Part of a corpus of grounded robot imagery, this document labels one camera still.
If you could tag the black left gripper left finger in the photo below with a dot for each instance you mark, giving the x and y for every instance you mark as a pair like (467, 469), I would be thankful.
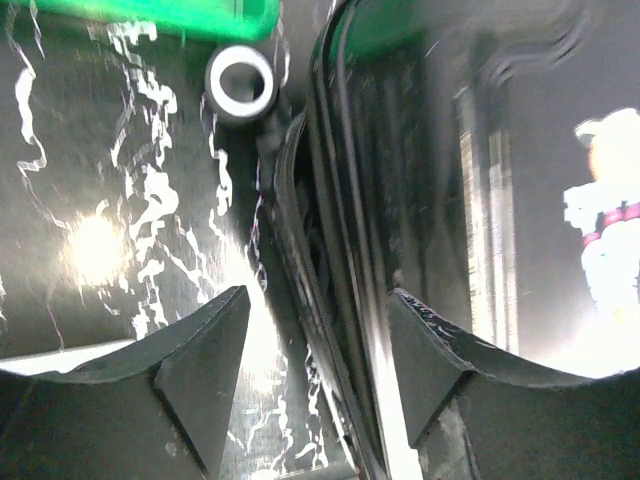
(156, 409)

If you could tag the space astronaut hard-shell suitcase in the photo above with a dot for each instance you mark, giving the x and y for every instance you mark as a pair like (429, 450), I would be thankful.
(483, 156)

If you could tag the green plastic tray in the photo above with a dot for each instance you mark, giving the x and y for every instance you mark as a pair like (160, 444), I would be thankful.
(246, 21)

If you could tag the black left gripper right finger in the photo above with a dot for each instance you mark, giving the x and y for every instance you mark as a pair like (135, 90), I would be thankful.
(475, 411)

